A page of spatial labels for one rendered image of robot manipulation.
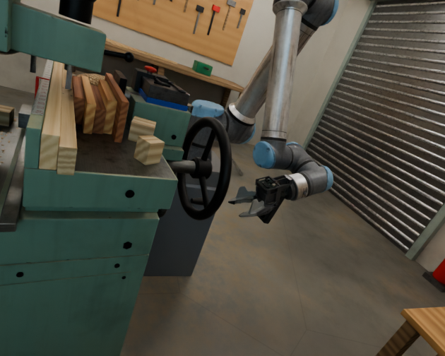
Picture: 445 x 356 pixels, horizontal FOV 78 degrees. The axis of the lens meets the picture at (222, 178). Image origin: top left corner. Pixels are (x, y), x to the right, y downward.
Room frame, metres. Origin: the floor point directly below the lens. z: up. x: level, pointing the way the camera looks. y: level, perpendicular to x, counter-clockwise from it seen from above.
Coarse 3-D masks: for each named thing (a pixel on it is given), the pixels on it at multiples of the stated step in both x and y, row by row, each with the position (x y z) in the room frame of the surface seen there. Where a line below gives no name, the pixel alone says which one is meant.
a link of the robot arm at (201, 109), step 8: (192, 104) 1.21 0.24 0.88; (200, 104) 1.19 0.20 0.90; (208, 104) 1.24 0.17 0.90; (216, 104) 1.28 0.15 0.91; (192, 112) 1.18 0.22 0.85; (200, 112) 1.17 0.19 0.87; (208, 112) 1.17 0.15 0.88; (216, 112) 1.18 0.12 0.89; (224, 112) 1.27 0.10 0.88; (192, 120) 1.17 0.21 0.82; (224, 120) 1.24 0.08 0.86; (208, 128) 1.17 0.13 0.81; (200, 136) 1.17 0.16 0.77; (208, 136) 1.18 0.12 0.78; (216, 136) 1.22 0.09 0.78; (200, 144) 1.17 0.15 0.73
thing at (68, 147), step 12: (72, 96) 0.51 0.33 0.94; (72, 108) 0.44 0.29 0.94; (72, 120) 0.39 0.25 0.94; (60, 132) 0.34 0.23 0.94; (72, 132) 0.35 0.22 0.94; (60, 144) 0.30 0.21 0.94; (72, 144) 0.32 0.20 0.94; (60, 156) 0.30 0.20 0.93; (72, 156) 0.31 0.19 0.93; (60, 168) 0.30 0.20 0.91; (72, 168) 0.31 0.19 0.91
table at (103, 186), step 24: (96, 144) 0.43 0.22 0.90; (120, 144) 0.46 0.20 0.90; (24, 168) 0.29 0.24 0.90; (96, 168) 0.35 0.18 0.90; (120, 168) 0.37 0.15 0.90; (144, 168) 0.40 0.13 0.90; (168, 168) 0.44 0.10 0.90; (24, 192) 0.29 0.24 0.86; (48, 192) 0.30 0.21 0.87; (72, 192) 0.32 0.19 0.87; (96, 192) 0.34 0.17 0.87; (120, 192) 0.36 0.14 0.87; (144, 192) 0.38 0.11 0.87; (168, 192) 0.40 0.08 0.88
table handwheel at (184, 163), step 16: (192, 128) 0.78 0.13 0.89; (224, 128) 0.68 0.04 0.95; (208, 144) 0.70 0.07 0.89; (224, 144) 0.63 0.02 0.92; (192, 160) 0.71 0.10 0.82; (208, 160) 0.71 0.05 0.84; (224, 160) 0.61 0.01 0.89; (192, 176) 0.69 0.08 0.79; (208, 176) 0.70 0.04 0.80; (224, 176) 0.60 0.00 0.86; (224, 192) 0.59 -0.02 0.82; (192, 208) 0.68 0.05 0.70; (208, 208) 0.60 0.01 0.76
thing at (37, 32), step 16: (16, 16) 0.44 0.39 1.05; (32, 16) 0.45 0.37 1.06; (48, 16) 0.46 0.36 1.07; (16, 32) 0.44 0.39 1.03; (32, 32) 0.45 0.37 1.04; (48, 32) 0.46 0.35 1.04; (64, 32) 0.48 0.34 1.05; (80, 32) 0.49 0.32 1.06; (96, 32) 0.51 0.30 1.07; (16, 48) 0.44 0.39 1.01; (32, 48) 0.45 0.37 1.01; (48, 48) 0.47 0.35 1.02; (64, 48) 0.48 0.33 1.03; (80, 48) 0.49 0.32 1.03; (96, 48) 0.51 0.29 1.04; (64, 64) 0.51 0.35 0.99; (80, 64) 0.49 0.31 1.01; (96, 64) 0.51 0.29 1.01
